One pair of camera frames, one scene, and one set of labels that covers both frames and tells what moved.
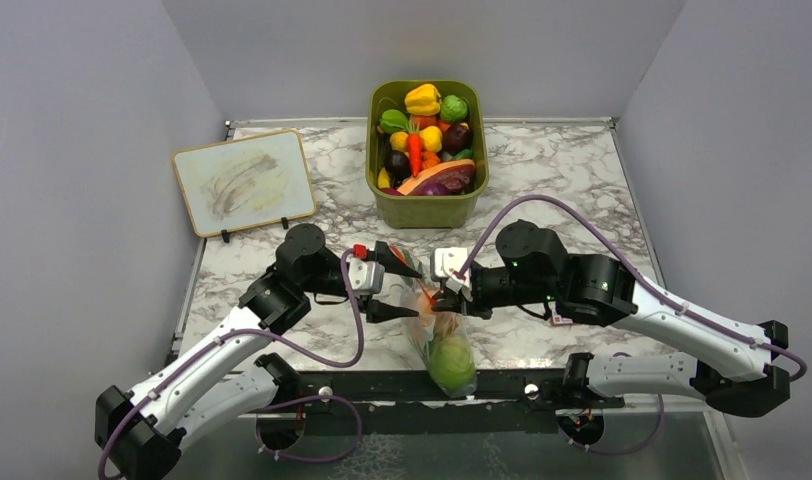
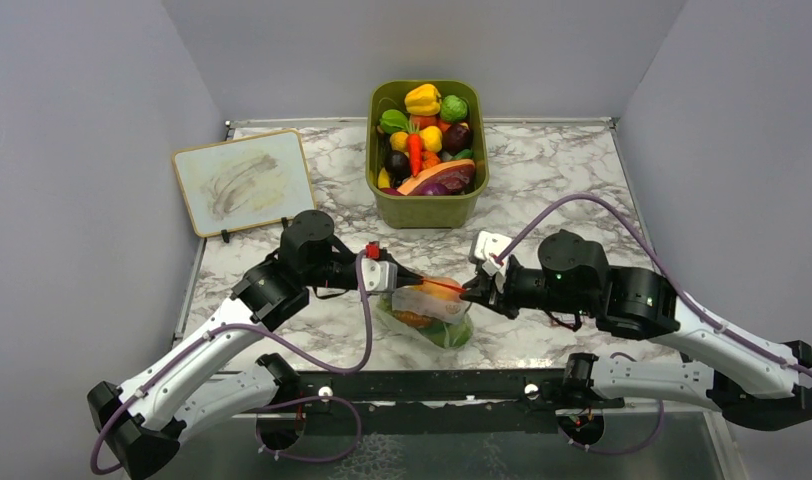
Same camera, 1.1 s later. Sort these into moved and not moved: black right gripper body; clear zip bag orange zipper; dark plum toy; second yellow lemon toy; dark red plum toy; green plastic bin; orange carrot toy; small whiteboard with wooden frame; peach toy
Moved: black right gripper body; clear zip bag orange zipper; peach toy
Not moved: green plastic bin; dark plum toy; dark red plum toy; small whiteboard with wooden frame; second yellow lemon toy; orange carrot toy
